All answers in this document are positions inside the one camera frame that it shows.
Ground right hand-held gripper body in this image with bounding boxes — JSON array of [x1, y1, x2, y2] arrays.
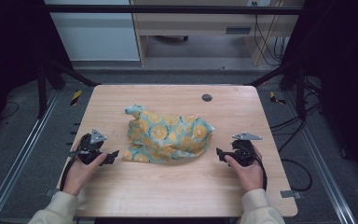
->
[[224, 132, 263, 167]]

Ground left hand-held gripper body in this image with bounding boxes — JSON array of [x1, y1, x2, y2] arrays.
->
[[68, 128, 108, 165]]

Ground teal orange-print cloth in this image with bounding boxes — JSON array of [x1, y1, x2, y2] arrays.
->
[[122, 104, 215, 165]]

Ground person's right hand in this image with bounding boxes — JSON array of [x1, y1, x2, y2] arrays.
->
[[224, 145, 265, 193]]

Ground person's left hand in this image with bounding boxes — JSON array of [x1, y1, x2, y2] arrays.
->
[[62, 151, 108, 197]]

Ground black metal stand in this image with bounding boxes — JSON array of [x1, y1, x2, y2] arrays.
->
[[246, 60, 309, 122], [36, 59, 99, 119]]

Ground white cabinet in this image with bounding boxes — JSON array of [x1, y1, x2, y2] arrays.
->
[[43, 0, 141, 63]]

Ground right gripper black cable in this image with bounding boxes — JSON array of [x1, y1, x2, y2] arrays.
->
[[238, 145, 269, 191]]

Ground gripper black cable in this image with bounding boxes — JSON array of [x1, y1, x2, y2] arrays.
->
[[238, 145, 269, 191], [59, 133, 91, 191]]

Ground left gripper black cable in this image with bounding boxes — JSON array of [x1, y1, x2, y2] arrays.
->
[[59, 133, 91, 191]]

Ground yellow-handled clamp left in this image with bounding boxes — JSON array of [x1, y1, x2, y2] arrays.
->
[[70, 90, 83, 106]]

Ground yellow-handled clamp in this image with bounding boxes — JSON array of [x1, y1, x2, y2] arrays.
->
[[70, 90, 83, 106], [268, 91, 287, 105]]

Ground black floor cables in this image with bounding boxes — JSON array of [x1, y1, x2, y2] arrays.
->
[[268, 76, 324, 193]]

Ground grey metal table bracket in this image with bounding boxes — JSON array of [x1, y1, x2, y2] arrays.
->
[[280, 189, 303, 201], [45, 188, 62, 198]]

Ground yellow-handled clamp right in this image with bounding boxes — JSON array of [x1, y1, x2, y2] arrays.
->
[[268, 91, 287, 105]]

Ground aluminium floor rail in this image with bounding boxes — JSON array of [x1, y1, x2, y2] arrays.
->
[[283, 91, 358, 224], [0, 89, 62, 224]]

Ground hanging black cables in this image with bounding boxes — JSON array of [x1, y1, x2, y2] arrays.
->
[[251, 1, 288, 67]]

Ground black metal frame bar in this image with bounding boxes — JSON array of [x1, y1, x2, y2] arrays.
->
[[43, 4, 306, 16]]

